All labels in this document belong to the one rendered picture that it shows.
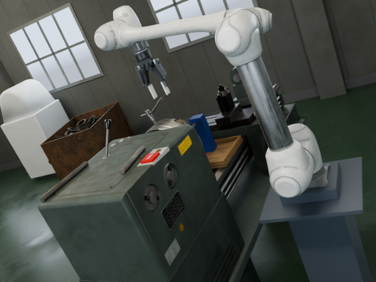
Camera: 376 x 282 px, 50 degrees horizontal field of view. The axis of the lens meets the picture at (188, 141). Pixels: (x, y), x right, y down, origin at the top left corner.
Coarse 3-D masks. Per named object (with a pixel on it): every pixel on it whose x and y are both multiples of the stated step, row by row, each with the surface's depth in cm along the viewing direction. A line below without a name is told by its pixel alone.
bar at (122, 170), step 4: (140, 148) 168; (144, 148) 170; (136, 152) 165; (140, 152) 167; (132, 156) 163; (136, 156) 163; (132, 160) 160; (128, 164) 157; (124, 168) 155; (128, 168) 157; (120, 172) 155; (124, 172) 154
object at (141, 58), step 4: (144, 52) 186; (148, 52) 188; (136, 56) 187; (140, 56) 186; (144, 56) 186; (148, 56) 187; (140, 60) 187; (144, 60) 189; (148, 60) 189; (152, 60) 188; (140, 64) 191; (144, 64) 190; (152, 64) 189; (148, 68) 191
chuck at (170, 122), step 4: (160, 120) 210; (164, 120) 207; (168, 120) 205; (172, 120) 205; (156, 124) 206; (160, 124) 203; (164, 124) 202; (168, 124) 201; (172, 124) 201; (176, 124) 202; (180, 124) 203; (184, 124) 204; (200, 140) 205
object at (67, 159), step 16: (96, 112) 605; (112, 112) 568; (64, 128) 584; (80, 128) 533; (96, 128) 518; (112, 128) 557; (128, 128) 600; (48, 144) 525; (64, 144) 520; (80, 144) 516; (96, 144) 512; (64, 160) 531; (80, 160) 526; (64, 176) 542
